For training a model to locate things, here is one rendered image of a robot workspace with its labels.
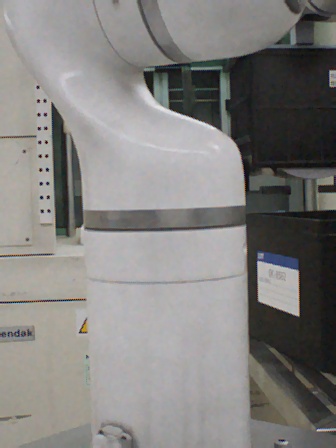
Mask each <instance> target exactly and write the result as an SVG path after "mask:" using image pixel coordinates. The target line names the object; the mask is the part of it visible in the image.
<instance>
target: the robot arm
mask: <svg viewBox="0 0 336 448"><path fill-rule="evenodd" d="M2 10H3V19H4V23H5V27H6V30H7V33H8V36H9V40H10V42H11V44H12V47H13V48H14V49H15V51H16V53H17V54H18V56H19V59H20V61H21V62H22V63H23V64H24V65H25V67H26V68H27V69H28V71H29V72H30V74H31V75H32V77H33V78H34V79H35V81H36V82H37V83H38V84H39V86H40V87H41V88H42V89H43V90H44V91H45V94H46V95H47V96H48V98H49V99H50V100H51V102H52V103H53V104H54V105H55V107H56V108H57V109H58V111H59V114H60V116H61V117H62V119H63V120H64V121H65V123H66V125H67V127H68V129H69V131H70V133H71V135H72V136H73V139H74V140H73V142H74V145H75V148H76V150H77V154H78V158H79V163H80V170H81V178H82V195H83V216H84V247H85V274H86V299H87V325H88V350H89V376H90V401H91V426H92V431H91V432H88V433H86V434H81V435H79V436H76V437H74V438H72V439H71V440H69V441H67V442H66V443H64V444H61V445H60V446H59V447H58V448H294V447H293V446H292V445H291V444H290V443H289V441H288V440H286V439H284V438H282V437H280V436H278V435H276V434H274V433H270V432H268V431H265V430H262V429H259V428H257V427H253V426H251V419H250V382H249V345H248V341H249V308H248V272H247V236H246V201H245V180H244V171H243V164H242V159H241V154H240V152H239V150H238V148H237V146H236V144H235V143H234V142H233V141H232V139H231V138H230V137H229V136H228V135H227V134H225V133H222V132H221V131H219V130H218V129H216V128H213V127H212V126H210V125H208V124H206V123H203V122H200V121H198V120H195V119H193V118H191V117H188V116H185V115H183V114H180V113H174V112H172V111H171V110H168V109H166V108H164V107H163V106H161V105H160V104H159V103H158V102H157V101H156V100H155V99H154V98H153V96H152V94H151V93H150V91H149V90H148V87H147V85H146V83H145V80H144V75H143V70H144V67H150V66H158V65H167V64H185V63H193V62H201V61H209V60H217V59H224V58H231V57H239V56H243V55H246V54H250V53H254V52H255V53H256V52H259V51H261V50H263V49H266V48H267V47H269V46H271V45H273V44H274V43H276V42H277V41H280V40H281V39H282V38H284V37H285V36H286V35H287V34H288V33H289V32H290V30H291V29H292V28H293V27H294V26H295V24H296V23H297V22H314V23H315V22H334V23H336V0H3V1H2Z"/></svg>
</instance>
